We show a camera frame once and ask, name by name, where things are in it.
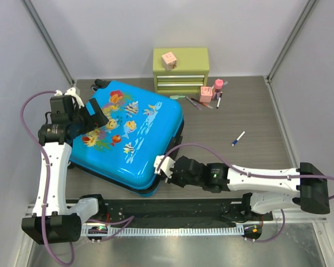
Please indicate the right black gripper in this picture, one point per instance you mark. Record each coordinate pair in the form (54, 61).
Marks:
(171, 178)

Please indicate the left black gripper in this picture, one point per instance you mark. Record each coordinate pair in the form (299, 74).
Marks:
(98, 119)

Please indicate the blue fish-print suitcase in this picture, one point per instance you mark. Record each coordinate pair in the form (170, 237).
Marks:
(142, 125)

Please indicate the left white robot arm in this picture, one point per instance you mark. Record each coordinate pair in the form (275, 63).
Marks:
(52, 221)

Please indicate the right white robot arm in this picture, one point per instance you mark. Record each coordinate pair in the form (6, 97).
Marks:
(264, 190)

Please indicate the white blue marker pen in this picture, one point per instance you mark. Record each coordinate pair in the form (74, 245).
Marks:
(237, 139)

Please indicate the pink silver pen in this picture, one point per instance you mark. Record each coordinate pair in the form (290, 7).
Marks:
(193, 103)

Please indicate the black white marker pen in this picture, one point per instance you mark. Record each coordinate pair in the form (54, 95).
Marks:
(219, 100)

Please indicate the mint green small tool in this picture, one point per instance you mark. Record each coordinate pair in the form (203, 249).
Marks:
(176, 97)

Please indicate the pink cube on table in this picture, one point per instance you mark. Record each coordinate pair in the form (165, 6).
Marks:
(206, 94)

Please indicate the pink cube on cabinet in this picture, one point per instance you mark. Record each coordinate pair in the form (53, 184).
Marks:
(169, 61)

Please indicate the pink capped bottle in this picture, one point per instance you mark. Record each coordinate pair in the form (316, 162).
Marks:
(218, 85)

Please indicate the green drawer cabinet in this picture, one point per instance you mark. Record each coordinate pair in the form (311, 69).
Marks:
(189, 75)

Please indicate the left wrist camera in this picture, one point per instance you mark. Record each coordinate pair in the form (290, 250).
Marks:
(74, 92)

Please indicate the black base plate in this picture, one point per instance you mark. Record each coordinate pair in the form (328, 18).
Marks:
(179, 213)

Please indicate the aluminium rail frame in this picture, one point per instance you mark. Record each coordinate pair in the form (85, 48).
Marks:
(96, 229)

